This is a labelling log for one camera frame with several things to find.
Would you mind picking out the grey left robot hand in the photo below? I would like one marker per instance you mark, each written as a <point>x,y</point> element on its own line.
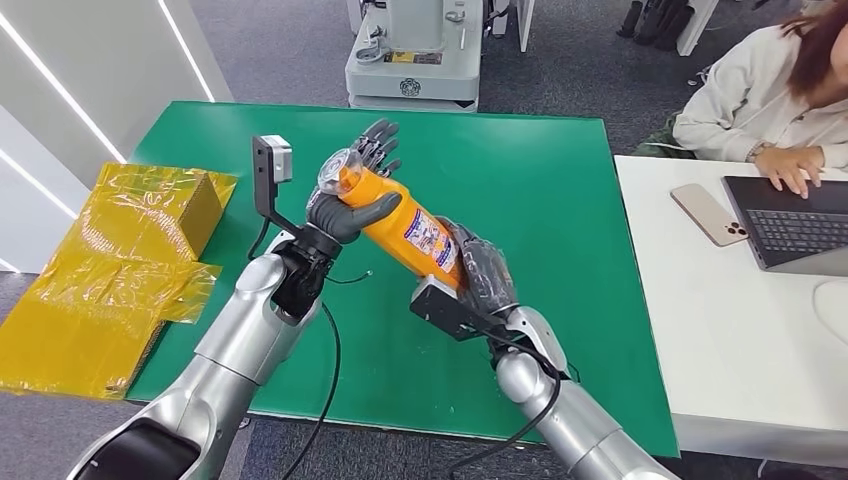
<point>351,208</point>

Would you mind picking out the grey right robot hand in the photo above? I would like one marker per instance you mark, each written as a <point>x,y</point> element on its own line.
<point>487,272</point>

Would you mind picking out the orange plastic bottle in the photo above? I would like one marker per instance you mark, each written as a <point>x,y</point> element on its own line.
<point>397,222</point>

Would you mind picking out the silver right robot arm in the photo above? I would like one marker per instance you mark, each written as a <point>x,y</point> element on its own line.
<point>563,404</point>

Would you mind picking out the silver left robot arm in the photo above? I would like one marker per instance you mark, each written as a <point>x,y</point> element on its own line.
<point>218,371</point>

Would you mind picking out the green table mat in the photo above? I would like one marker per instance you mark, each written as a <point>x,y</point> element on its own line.
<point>530,199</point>

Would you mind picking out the grey wheeled machine base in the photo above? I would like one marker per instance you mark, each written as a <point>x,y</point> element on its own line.
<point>414,56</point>

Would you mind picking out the beige smartphone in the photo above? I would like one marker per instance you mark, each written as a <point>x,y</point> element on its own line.
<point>707,214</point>

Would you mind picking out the yellow taped cardboard box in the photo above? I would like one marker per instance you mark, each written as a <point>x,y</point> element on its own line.
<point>112,278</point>

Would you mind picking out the white furniture panel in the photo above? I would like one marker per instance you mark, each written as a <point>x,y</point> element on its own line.
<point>524,20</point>

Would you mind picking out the white desk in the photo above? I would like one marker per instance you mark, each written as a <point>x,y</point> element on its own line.
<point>735,331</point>

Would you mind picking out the black bag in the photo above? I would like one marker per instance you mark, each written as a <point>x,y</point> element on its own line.
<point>652,20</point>

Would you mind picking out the grey laptop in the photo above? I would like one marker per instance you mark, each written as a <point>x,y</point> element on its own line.
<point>792,222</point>

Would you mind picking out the person's hand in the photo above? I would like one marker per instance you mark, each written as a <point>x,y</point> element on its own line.
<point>788,167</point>

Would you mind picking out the person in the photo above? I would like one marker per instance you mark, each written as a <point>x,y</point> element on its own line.
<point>775,86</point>

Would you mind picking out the white round object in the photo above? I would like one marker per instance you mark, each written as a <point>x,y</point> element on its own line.
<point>833,310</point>

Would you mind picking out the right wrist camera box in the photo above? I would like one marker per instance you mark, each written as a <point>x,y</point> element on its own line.
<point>445,308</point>

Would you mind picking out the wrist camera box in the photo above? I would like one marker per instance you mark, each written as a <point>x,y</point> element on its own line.
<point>272,175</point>
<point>445,308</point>

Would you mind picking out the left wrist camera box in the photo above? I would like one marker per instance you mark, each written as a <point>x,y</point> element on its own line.
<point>272,175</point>

